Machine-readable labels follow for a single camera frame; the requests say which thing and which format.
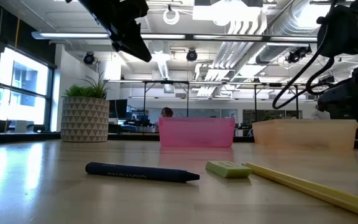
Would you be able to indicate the silver ventilation duct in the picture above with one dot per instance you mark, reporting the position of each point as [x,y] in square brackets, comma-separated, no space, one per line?
[278,46]

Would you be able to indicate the lime green eraser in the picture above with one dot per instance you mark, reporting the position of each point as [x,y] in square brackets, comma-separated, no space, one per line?
[228,170]

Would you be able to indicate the person in light top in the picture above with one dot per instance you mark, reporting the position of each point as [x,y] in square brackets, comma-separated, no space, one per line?
[319,115]

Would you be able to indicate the large window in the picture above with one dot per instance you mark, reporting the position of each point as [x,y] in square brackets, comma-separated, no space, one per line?
[23,109]

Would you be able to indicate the black overhead light rail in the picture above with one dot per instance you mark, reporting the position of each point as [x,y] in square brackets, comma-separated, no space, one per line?
[182,36]

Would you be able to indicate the black background rig frame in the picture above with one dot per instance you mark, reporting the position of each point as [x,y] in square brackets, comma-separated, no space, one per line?
[166,82]
[255,102]

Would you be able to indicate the yellow pencil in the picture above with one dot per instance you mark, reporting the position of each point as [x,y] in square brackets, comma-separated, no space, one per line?
[315,189]

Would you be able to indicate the pink translucent plastic bin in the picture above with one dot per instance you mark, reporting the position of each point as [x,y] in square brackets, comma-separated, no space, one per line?
[197,132]

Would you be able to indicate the potted plant triangle-patterned pot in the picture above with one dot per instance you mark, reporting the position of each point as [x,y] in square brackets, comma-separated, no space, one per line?
[84,121]

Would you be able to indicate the round black ceiling spotlight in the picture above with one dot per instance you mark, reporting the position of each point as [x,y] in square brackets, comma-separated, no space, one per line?
[191,55]
[89,58]

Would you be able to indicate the orange translucent plastic bin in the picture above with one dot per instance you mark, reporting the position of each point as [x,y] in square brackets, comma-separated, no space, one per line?
[306,133]

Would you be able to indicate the seated person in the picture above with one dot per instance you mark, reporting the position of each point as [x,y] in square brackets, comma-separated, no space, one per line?
[167,112]

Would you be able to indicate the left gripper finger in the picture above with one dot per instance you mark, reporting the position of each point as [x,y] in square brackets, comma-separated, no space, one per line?
[132,43]

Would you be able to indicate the navy blue crayon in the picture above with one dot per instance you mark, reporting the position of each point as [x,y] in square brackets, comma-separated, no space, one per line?
[141,172]

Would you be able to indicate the white ceiling unit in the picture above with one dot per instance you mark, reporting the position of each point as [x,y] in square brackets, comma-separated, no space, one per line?
[228,12]

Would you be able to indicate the black track light cluster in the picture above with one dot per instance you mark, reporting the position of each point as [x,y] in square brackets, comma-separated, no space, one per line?
[297,55]

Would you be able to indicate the black aluminium rig frame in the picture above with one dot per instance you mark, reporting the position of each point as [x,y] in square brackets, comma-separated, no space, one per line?
[26,137]

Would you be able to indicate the black computer monitor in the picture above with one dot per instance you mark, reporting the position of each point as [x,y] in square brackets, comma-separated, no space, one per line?
[118,108]

